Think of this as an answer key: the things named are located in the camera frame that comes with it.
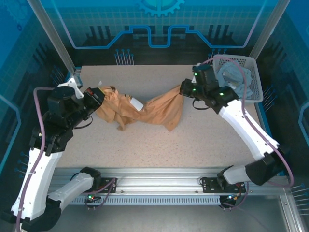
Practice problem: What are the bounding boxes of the orange t-shirt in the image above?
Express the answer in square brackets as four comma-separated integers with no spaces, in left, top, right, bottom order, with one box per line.
[95,84,185,132]

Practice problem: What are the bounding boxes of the light blue t-shirt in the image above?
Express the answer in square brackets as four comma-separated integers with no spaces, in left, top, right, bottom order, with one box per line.
[216,62,253,100]

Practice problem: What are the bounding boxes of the pale perforated plastic basket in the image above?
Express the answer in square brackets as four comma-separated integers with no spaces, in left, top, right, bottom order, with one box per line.
[212,54,264,104]

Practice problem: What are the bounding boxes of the thin black right gripper cable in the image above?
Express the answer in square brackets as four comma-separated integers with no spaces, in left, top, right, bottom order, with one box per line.
[192,99,211,111]

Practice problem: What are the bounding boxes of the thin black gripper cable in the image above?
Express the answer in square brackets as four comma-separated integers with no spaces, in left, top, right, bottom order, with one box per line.
[192,99,211,111]
[73,115,94,130]

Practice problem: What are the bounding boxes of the thin black left gripper cable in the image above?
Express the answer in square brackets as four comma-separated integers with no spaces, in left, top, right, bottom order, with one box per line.
[73,115,94,130]

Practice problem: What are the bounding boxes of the aluminium frame post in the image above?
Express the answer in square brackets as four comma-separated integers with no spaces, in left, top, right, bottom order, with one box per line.
[26,0,83,87]
[248,0,292,60]

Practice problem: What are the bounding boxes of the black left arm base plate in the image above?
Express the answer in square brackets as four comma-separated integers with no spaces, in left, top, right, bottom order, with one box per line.
[96,177,118,193]

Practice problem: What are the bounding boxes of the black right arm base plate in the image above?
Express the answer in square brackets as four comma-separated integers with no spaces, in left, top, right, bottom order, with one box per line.
[201,176,247,194]

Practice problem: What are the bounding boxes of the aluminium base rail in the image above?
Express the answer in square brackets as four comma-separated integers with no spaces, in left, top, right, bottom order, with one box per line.
[49,166,290,196]

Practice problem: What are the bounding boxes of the slotted grey cable duct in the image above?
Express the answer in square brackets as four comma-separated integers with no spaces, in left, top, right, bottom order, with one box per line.
[72,196,222,206]

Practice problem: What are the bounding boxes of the aluminium lower frame bar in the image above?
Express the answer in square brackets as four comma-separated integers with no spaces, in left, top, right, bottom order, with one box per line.
[280,190,306,232]

